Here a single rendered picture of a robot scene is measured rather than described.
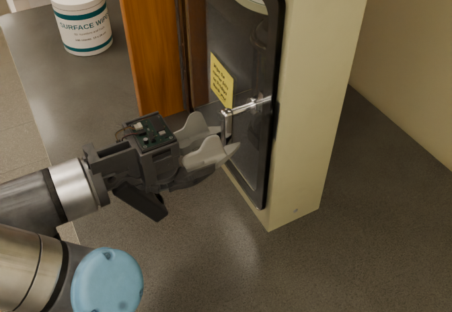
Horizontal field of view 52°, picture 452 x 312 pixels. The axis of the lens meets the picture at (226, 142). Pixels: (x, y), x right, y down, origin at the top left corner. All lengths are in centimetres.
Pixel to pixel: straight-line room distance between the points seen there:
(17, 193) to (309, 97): 39
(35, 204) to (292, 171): 38
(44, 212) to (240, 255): 35
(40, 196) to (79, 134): 46
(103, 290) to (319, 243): 46
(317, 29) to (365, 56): 58
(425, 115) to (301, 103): 47
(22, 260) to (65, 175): 17
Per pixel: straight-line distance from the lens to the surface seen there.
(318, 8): 56
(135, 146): 59
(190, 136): 68
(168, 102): 103
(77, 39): 125
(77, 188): 60
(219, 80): 75
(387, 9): 107
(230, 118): 65
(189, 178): 63
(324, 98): 66
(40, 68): 127
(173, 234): 84
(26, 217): 60
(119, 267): 48
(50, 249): 48
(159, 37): 93
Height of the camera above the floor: 163
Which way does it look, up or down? 45 degrees down
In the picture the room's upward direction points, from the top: straight up
